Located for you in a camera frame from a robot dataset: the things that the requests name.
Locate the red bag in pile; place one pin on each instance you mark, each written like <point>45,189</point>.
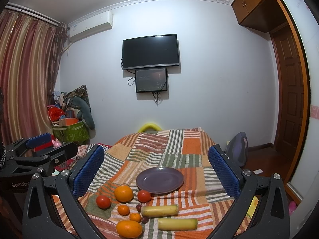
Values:
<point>54,113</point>

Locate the large orange front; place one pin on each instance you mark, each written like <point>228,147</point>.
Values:
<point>129,229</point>

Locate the yellow green round object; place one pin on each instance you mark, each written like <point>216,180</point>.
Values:
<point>149,126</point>

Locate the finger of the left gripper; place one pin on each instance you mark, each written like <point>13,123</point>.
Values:
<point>24,144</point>
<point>48,161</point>

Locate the purple backpack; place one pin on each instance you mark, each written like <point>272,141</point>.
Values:
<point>237,149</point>

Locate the patterned camouflage cushion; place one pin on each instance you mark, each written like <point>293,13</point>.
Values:
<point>79,92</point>

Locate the grey plush toy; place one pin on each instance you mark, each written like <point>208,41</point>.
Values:
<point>84,111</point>

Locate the red box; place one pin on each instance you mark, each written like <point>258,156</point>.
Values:
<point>44,146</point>

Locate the yellow bed sheet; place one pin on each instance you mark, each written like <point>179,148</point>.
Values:
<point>252,207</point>

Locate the yellow sugarcane piece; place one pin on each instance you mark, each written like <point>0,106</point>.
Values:
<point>159,211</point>
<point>177,224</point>

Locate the wooden upper cabinet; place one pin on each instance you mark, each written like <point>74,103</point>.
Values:
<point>260,15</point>

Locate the dark red grape lower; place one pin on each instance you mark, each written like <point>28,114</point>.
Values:
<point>144,220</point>

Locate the black wall television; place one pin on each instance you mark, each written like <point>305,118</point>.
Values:
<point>150,52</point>

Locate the green storage box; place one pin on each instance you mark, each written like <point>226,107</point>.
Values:
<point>77,133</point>

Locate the small mandarin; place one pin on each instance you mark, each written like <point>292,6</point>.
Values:
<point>123,210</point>
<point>135,217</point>

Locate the striped red curtain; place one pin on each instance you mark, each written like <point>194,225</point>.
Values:
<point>31,51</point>

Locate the large orange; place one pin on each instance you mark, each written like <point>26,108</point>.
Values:
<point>123,193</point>
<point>129,229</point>

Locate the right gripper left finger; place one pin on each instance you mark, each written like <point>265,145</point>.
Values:
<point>41,218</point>

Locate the white paper on floor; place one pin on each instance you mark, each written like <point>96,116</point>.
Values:
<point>258,171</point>

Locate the red tomato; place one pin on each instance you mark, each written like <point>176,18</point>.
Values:
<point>103,202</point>
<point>144,196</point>

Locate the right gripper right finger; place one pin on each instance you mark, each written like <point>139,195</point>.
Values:
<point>271,217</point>

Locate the small black wall monitor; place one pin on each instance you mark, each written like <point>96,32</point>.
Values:
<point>151,80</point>

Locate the small mandarin right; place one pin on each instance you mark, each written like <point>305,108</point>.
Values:
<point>135,217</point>

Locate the dark red grape upper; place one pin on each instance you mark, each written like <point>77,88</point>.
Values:
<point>138,207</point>

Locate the striped patchwork blanket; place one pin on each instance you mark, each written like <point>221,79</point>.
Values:
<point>201,196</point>

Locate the orange box in pile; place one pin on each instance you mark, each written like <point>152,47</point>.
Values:
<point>67,121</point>

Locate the dark red grape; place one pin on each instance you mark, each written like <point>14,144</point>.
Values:
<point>144,220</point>
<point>138,207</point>

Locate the pink slipper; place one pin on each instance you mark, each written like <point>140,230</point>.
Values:
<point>292,207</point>

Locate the small mandarin left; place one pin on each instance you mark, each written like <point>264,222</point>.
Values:
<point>123,210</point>

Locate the purple round plate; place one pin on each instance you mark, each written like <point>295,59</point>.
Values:
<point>160,180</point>

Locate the pink toy figure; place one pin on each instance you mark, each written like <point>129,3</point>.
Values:
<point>56,143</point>

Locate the wooden door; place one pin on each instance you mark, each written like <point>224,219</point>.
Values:
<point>291,92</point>

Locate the white air conditioner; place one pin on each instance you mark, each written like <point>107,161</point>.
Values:
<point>91,26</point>

